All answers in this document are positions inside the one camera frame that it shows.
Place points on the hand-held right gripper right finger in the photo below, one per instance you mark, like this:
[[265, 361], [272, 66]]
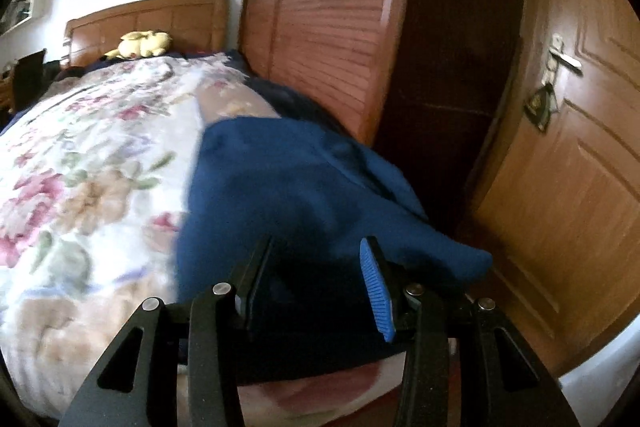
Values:
[[376, 287]]

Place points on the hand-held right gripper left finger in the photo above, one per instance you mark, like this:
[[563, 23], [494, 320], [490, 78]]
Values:
[[255, 277]]

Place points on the blue blazer jacket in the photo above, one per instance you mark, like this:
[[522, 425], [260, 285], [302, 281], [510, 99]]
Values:
[[280, 187]]

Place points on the floral blanket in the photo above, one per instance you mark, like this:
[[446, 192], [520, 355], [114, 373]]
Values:
[[100, 157]]

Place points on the wooden door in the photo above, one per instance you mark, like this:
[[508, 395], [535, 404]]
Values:
[[575, 207]]

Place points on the hanging door ornament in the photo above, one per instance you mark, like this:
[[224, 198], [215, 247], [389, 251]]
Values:
[[540, 107]]

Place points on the yellow plush toy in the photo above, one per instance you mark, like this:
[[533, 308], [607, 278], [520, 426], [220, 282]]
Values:
[[142, 44]]

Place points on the wooden bed headboard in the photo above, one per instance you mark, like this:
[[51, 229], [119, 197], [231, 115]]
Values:
[[175, 17]]

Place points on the wooden slatted wardrobe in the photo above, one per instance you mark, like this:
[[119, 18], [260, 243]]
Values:
[[330, 7]]

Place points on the wooden chair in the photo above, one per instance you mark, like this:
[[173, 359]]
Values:
[[30, 79]]

